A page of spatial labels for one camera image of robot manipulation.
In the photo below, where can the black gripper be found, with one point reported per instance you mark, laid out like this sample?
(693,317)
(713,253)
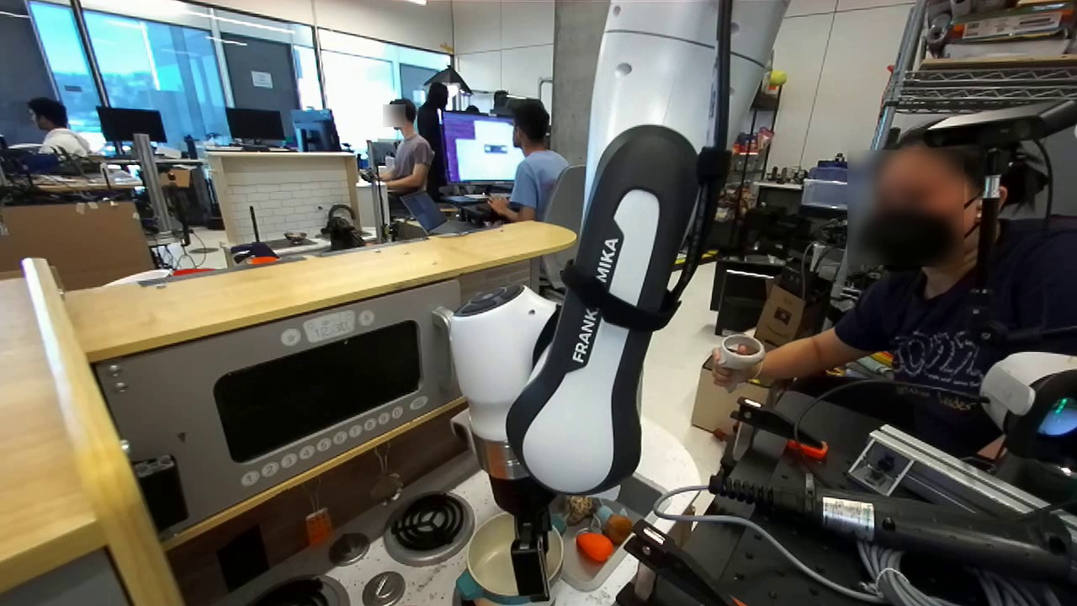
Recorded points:
(520,490)

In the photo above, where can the white VR controller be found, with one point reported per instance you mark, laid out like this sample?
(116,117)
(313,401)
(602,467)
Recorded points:
(742,349)

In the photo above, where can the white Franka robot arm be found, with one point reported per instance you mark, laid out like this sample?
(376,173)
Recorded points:
(593,393)

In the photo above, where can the operator bare forearm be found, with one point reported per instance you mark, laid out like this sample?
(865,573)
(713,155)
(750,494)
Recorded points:
(810,357)

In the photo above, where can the operator hand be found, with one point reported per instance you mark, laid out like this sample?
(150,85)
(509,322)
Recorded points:
(742,377)

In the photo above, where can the orange toy egg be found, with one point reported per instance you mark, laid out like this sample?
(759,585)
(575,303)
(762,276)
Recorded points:
(593,548)

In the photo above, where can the leopard print plush toy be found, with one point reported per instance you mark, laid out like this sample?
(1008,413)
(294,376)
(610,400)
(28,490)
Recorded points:
(579,511)

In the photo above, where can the black coil stove burner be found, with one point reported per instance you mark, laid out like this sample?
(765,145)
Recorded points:
(430,527)
(301,595)

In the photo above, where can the metal toy sink basin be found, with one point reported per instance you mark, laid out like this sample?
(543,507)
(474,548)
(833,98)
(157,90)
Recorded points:
(634,499)

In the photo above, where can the silver stove knob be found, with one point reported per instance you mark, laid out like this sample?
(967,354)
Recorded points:
(383,590)
(349,549)

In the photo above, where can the small orange panel block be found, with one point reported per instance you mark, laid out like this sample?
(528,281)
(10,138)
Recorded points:
(317,527)

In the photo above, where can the open cardboard box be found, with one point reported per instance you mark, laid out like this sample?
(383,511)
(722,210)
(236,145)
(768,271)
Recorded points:
(718,406)

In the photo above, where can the grey striped kitchen backsplash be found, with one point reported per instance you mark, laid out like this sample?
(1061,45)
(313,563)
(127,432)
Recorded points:
(492,276)

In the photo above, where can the grey toy microwave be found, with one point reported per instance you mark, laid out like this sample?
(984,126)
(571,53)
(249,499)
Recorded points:
(282,393)

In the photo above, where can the black storage box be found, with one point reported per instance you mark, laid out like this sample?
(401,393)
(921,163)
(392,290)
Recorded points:
(745,296)

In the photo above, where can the curved wooden kitchen shelf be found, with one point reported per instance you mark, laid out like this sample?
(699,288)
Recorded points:
(339,273)

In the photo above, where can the small cardboard box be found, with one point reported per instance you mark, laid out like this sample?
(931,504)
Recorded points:
(781,317)

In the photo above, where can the black kettle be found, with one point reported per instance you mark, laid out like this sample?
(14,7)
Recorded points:
(340,228)

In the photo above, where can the person in blue shirt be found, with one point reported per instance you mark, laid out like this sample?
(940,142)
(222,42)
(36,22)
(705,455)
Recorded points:
(535,171)

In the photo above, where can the lit computer monitor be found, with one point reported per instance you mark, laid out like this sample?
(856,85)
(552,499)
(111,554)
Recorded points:
(483,149)

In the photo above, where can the bulky black clamp tool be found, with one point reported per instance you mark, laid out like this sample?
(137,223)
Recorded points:
(953,541)

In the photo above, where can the person in grey shirt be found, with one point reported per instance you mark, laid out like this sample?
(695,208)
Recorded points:
(409,155)

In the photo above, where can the white tiled panel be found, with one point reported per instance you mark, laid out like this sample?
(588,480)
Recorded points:
(288,196)

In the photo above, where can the black storage rack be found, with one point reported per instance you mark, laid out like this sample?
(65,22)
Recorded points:
(759,171)

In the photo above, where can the person in black clothes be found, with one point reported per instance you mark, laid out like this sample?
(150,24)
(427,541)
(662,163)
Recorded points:
(431,112)

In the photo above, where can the operator in navy shirt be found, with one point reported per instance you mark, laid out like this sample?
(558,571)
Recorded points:
(953,325)

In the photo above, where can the black pendant lamp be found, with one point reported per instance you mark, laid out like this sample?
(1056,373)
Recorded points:
(449,76)

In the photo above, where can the wooden toy kitchen cabinet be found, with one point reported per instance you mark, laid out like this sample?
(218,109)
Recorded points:
(45,448)

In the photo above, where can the large cardboard box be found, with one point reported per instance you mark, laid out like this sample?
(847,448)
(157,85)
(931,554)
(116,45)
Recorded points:
(78,241)

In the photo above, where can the person in white shirt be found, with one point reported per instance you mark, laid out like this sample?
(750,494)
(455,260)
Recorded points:
(61,135)

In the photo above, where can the aluminium extrusion rail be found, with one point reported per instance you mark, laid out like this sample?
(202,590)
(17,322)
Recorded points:
(944,467)

